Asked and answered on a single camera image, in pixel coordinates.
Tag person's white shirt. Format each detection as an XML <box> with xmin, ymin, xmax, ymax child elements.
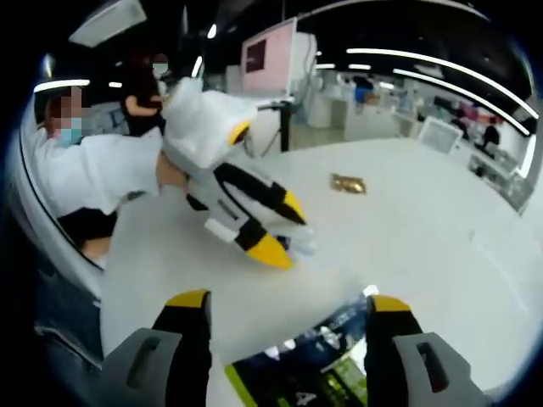
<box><xmin>31</xmin><ymin>125</ymin><xmax>128</xmax><ymax>221</ymax></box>

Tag person's left hand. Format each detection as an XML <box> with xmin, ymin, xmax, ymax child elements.
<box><xmin>155</xmin><ymin>151</ymin><xmax>193</xmax><ymax>191</ymax></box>

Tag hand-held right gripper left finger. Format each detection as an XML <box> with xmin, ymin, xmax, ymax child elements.
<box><xmin>100</xmin><ymin>288</ymin><xmax>214</xmax><ymax>407</ymax></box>

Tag gold skincare sachet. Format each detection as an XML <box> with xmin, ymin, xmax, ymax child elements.
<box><xmin>330</xmin><ymin>172</ymin><xmax>368</xmax><ymax>197</ymax></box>

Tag green black skincare sachet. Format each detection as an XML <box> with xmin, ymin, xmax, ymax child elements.
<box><xmin>223</xmin><ymin>286</ymin><xmax>381</xmax><ymax>407</ymax></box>

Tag white mesh office chair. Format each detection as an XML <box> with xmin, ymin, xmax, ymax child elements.
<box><xmin>417</xmin><ymin>116</ymin><xmax>464</xmax><ymax>154</ymax></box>

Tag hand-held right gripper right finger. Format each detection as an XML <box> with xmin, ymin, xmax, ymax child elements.
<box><xmin>363</xmin><ymin>294</ymin><xmax>485</xmax><ymax>407</ymax></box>

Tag small clear skincare sachet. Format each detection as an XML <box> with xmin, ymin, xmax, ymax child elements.
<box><xmin>271</xmin><ymin>227</ymin><xmax>318</xmax><ymax>267</ymax></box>

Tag person's dark jeans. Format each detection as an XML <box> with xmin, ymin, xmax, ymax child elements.
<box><xmin>36</xmin><ymin>258</ymin><xmax>105</xmax><ymax>365</ymax></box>

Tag white desk with black legs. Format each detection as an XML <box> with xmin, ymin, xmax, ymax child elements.
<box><xmin>258</xmin><ymin>95</ymin><xmax>298</xmax><ymax>153</ymax></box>

